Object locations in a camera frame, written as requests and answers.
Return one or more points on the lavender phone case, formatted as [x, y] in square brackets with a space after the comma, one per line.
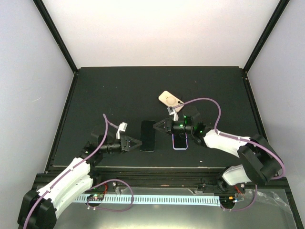
[179, 148]

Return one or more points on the left black frame post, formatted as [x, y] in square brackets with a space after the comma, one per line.
[55, 33]

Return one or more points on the light blue cable duct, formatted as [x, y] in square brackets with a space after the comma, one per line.
[153, 200]

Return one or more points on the black phone case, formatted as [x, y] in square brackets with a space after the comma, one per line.
[147, 136]

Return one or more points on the black front rail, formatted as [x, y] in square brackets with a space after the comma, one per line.
[153, 177]

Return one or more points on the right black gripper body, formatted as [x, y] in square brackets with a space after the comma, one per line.
[168, 128]

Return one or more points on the right black frame post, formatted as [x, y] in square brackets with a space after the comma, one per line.
[276, 15]

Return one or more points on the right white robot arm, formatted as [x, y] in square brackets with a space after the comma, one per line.
[259, 162]

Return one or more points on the beige phone case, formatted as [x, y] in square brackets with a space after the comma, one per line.
[170, 100]

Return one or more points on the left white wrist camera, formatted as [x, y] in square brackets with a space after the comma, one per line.
[121, 128]

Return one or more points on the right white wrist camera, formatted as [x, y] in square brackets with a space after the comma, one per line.
[173, 113]

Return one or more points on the black frame post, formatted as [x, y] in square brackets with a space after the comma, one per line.
[55, 33]
[276, 15]

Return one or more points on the circuit board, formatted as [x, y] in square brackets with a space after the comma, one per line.
[95, 197]
[232, 199]

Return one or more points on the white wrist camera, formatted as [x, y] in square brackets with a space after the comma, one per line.
[173, 113]
[121, 128]

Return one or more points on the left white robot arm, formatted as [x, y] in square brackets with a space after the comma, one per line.
[41, 209]

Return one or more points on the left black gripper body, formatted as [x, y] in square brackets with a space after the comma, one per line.
[123, 143]

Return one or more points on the left circuit board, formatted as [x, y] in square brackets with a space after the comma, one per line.
[95, 197]

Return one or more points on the right circuit board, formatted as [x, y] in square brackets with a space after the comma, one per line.
[232, 199]

